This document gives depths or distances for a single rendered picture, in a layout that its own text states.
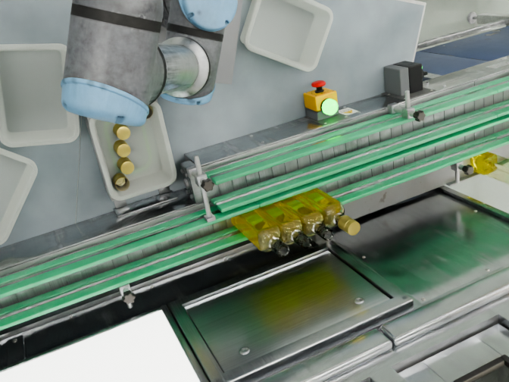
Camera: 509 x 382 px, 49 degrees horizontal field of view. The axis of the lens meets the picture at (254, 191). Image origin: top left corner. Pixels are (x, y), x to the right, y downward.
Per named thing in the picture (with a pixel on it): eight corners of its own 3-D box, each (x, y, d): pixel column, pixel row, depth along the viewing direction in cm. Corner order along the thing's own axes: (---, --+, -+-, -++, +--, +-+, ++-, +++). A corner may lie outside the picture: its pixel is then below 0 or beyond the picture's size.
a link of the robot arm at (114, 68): (229, 36, 120) (145, 19, 68) (217, 104, 124) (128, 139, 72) (176, 24, 121) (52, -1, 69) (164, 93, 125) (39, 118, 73)
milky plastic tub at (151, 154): (106, 192, 145) (112, 204, 138) (80, 109, 136) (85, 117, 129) (170, 173, 151) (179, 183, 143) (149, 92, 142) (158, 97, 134)
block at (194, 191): (185, 196, 148) (193, 205, 142) (177, 163, 144) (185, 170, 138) (198, 192, 149) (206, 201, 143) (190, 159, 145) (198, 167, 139)
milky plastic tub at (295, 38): (299, 70, 159) (314, 74, 151) (229, 45, 148) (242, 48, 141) (320, 9, 156) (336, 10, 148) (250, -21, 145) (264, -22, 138)
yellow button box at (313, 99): (304, 116, 163) (317, 121, 156) (301, 91, 160) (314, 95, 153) (326, 110, 165) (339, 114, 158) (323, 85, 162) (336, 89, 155)
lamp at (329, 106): (321, 116, 156) (326, 117, 153) (319, 100, 154) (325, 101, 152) (335, 111, 157) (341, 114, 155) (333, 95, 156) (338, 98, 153)
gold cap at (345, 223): (352, 221, 134) (363, 228, 131) (342, 232, 134) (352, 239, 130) (345, 211, 133) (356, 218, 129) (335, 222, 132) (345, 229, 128)
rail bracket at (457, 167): (433, 176, 173) (465, 190, 162) (432, 156, 170) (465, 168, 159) (444, 173, 174) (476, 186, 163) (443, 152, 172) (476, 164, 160)
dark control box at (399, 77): (384, 92, 171) (401, 96, 164) (382, 66, 168) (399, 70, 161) (406, 86, 174) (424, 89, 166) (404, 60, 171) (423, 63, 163)
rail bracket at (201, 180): (195, 211, 143) (212, 230, 132) (180, 150, 136) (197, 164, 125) (206, 208, 144) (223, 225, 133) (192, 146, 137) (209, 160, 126)
